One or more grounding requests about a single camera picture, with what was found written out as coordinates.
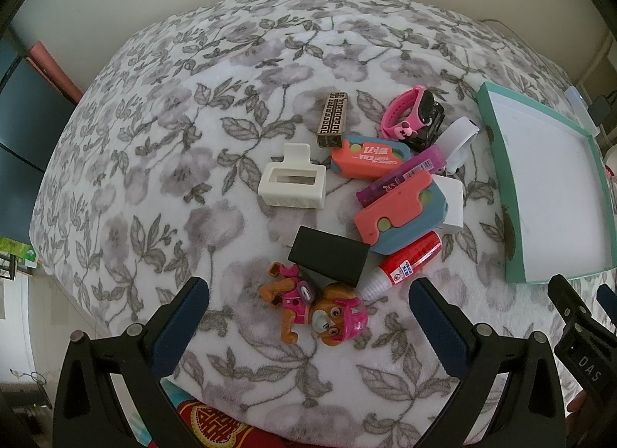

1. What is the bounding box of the white small box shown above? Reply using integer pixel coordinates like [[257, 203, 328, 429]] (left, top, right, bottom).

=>
[[433, 174, 464, 234]]

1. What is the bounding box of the red glue bottle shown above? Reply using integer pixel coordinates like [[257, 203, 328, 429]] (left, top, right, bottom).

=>
[[356, 232, 442, 302]]

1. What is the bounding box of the pink blue utility cutter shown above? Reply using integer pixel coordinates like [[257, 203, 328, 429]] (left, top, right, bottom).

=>
[[354, 171, 448, 255]]

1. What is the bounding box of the pink puppy toy figure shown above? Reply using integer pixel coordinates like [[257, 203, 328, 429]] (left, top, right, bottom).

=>
[[260, 262, 369, 347]]

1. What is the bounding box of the black rectangular box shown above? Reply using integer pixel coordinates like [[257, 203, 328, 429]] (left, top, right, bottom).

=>
[[288, 225, 370, 288]]

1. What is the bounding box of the pink smart watch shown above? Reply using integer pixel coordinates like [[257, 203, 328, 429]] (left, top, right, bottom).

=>
[[381, 85, 434, 141]]

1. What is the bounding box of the gold patterned lighter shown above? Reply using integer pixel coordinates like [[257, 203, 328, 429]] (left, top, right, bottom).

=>
[[317, 93, 348, 148]]

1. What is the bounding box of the white hair claw clip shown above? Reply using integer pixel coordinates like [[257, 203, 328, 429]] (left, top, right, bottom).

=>
[[257, 143, 326, 210]]

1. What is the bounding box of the teal cardboard tray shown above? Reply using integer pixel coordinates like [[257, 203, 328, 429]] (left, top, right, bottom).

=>
[[476, 82, 616, 284]]

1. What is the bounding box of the black power adapter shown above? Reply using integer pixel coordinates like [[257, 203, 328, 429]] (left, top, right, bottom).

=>
[[589, 95, 613, 126]]

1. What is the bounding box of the white power strip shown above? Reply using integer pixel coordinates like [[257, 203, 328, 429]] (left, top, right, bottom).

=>
[[564, 85, 600, 138]]

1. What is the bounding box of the purple translucent lighter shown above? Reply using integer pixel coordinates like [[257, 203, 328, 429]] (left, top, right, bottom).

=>
[[356, 145, 447, 208]]

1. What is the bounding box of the orange blue utility cutter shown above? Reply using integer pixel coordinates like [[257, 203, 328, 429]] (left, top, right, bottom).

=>
[[330, 134, 412, 181]]

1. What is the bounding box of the floral fleece blanket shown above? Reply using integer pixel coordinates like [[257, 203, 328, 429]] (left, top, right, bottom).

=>
[[29, 0, 617, 448]]

